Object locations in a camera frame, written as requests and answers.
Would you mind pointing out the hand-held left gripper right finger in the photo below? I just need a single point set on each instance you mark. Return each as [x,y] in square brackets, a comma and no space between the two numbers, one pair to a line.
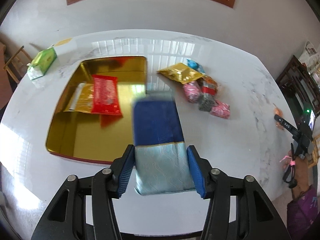
[196,172]

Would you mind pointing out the red snack packet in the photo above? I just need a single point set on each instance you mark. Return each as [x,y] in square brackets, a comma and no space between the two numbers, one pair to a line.
[105,95]

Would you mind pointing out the pink cardboard box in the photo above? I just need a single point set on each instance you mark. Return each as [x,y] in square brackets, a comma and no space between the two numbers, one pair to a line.
[2,52]

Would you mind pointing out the green tissue pack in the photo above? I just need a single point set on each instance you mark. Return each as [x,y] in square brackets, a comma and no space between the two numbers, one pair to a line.
[45,58]

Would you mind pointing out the pink patterned snack packet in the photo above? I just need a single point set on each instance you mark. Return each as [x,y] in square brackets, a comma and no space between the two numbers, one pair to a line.
[191,91]
[221,109]

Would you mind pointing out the clear grey and red packet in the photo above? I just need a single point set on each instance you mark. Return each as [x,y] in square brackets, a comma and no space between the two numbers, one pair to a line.
[206,102]

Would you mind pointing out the gold and white snack packet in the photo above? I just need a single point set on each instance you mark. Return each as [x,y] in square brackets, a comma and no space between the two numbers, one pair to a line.
[82,100]

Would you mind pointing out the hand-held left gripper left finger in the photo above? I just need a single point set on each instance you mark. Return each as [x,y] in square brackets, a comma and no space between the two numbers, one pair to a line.
[126,172]

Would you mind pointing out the gold metal tin tray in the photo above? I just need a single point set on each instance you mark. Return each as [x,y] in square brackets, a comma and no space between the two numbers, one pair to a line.
[75,135]

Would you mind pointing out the blue and pale blue snack packet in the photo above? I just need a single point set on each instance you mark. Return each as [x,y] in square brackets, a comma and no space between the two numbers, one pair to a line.
[157,122]

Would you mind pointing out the person's right forearm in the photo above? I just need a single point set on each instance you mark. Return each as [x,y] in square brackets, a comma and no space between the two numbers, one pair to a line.
[302,177]

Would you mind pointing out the gold foil snack packet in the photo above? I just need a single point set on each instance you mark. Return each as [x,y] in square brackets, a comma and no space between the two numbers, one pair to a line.
[178,72]

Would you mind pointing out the clear packet of twisted snacks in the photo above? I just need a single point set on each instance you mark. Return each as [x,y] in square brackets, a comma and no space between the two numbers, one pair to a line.
[211,81]

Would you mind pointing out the dark wooden cabinet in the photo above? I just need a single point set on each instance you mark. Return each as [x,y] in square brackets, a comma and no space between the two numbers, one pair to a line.
[295,80]

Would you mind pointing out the wooden chair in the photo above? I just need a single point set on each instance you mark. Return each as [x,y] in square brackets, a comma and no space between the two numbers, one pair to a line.
[17,57]

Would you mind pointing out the yellow card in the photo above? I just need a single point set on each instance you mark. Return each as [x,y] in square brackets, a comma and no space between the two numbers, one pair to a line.
[63,41]

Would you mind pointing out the small clear snack packet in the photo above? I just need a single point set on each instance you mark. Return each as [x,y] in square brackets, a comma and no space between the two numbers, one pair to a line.
[277,111]

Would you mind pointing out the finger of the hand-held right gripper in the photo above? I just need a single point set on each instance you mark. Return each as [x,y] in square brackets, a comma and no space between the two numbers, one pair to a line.
[285,124]

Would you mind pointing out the small blue candy packet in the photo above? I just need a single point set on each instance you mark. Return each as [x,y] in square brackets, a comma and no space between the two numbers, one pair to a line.
[193,64]

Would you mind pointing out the purple cloth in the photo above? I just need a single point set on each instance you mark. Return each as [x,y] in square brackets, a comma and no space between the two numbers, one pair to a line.
[300,212]

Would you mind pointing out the newspaper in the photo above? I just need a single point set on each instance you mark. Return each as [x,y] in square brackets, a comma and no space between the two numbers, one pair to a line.
[310,52]

